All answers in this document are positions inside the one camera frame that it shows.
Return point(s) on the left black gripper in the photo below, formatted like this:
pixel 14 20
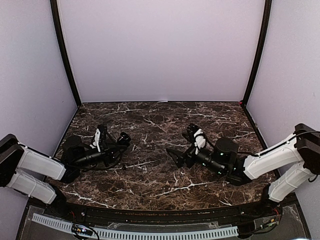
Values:
pixel 107 152

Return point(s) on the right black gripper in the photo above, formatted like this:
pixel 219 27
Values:
pixel 181 156

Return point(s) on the black charging case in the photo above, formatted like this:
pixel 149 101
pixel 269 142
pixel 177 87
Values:
pixel 124 139

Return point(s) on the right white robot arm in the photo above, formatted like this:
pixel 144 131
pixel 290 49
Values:
pixel 301 150

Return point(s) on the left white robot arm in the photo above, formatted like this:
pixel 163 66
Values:
pixel 16 160

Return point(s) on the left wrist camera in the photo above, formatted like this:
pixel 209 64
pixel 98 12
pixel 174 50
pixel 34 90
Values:
pixel 97 138

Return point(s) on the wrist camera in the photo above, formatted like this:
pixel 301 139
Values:
pixel 97 138
pixel 199 140

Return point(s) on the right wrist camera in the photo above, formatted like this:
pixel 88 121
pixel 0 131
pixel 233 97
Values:
pixel 199 140

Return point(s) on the white slotted cable duct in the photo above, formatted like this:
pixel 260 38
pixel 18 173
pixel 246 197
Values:
pixel 109 234

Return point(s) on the black front frame rail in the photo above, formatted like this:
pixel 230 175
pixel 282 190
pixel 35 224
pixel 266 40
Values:
pixel 235 214

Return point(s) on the left black frame post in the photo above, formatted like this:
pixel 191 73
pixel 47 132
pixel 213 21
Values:
pixel 63 51

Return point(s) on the black frame post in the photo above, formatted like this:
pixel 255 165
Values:
pixel 258 53
pixel 63 51

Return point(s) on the right black frame post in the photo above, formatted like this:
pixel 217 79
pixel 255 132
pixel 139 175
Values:
pixel 258 53

